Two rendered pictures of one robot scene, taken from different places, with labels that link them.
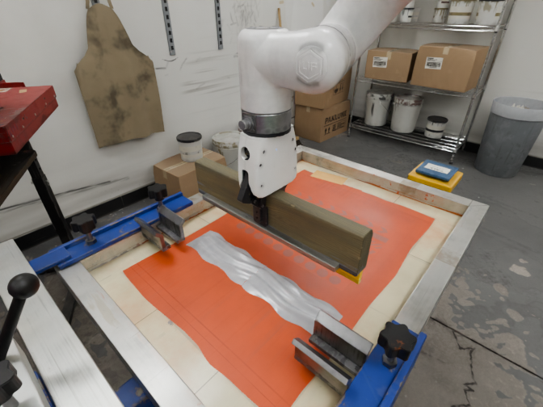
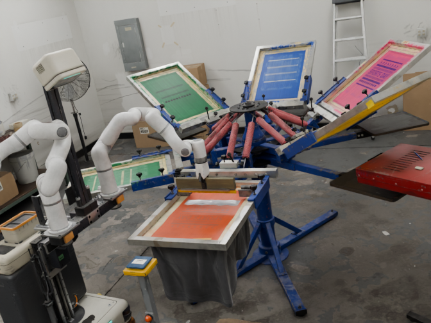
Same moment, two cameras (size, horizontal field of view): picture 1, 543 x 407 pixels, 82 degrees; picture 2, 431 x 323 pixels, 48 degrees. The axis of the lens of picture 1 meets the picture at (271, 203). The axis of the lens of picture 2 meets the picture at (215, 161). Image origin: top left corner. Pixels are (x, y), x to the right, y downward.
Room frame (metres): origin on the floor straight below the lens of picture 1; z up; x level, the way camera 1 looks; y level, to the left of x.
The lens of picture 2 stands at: (3.11, -0.70, 2.22)
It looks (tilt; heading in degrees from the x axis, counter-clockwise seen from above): 20 degrees down; 163
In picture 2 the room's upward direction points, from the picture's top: 10 degrees counter-clockwise
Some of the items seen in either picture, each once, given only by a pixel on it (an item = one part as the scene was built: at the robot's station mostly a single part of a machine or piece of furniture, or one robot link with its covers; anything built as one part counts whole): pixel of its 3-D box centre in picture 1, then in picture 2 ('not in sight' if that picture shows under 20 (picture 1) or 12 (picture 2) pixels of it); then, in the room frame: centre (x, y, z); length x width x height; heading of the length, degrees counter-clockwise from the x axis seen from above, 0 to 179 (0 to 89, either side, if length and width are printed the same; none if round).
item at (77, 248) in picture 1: (132, 233); (258, 192); (0.55, 0.31, 0.98); 0.30 x 0.05 x 0.07; 138
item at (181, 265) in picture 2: not in sight; (190, 272); (0.76, -0.25, 0.74); 0.45 x 0.03 x 0.43; 48
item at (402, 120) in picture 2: not in sight; (337, 138); (-0.11, 1.30, 0.91); 1.34 x 0.40 x 0.08; 78
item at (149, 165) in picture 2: not in sight; (137, 161); (-0.43, -0.24, 1.05); 1.08 x 0.61 x 0.23; 78
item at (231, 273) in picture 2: not in sight; (238, 250); (0.72, 0.06, 0.74); 0.46 x 0.04 x 0.42; 138
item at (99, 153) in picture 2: not in sight; (101, 156); (0.26, -0.53, 1.37); 0.13 x 0.10 x 0.16; 160
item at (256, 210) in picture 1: (255, 211); not in sight; (0.44, 0.03, 1.11); 0.03 x 0.03 x 0.07; 48
